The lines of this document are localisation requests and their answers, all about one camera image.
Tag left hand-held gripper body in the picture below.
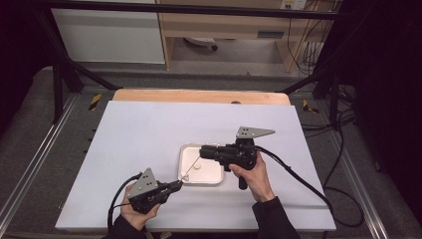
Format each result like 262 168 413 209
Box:
127 167 171 215

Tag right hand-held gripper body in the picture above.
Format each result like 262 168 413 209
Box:
211 125 277 191

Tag white square tray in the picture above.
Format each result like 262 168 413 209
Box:
177 142 226 186

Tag thin wooden skewer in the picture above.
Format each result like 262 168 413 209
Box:
180 156 202 183

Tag person's left hand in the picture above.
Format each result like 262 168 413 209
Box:
118 182 162 232

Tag person's right hand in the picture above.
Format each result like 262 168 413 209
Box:
228 151 277 204

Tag wooden table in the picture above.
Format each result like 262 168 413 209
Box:
111 88 292 107

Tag white board sheet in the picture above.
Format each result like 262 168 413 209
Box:
55 100 337 232

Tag yellow black tape strip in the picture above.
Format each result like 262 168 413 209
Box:
88 93 103 112
302 99 320 115

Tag office chair base with castor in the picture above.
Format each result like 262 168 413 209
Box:
183 36 220 52

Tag black metal stand legs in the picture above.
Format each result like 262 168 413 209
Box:
281 63 343 131
35 9 124 124

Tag light wooden desk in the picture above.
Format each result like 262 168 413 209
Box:
155 0 336 73

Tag white cabinet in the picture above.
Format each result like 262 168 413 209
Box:
52 0 166 65

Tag left hand-held gripper black cable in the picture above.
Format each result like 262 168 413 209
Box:
106 171 144 233

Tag hand-held gripper black cable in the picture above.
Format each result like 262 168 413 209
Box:
253 144 365 229
106 171 144 233

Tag right hand-held gripper black cable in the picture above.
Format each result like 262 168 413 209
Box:
253 144 365 229

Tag black floor cables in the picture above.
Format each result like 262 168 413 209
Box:
301 84 357 187

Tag aluminium floor rail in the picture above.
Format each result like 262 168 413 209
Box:
327 131 390 239
0 94 80 227

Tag hanging black cables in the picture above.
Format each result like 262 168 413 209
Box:
286 0 342 77

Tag black metal frame bar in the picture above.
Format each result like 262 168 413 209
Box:
35 1 347 21

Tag white wall socket strip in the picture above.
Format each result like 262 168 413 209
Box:
280 0 309 11

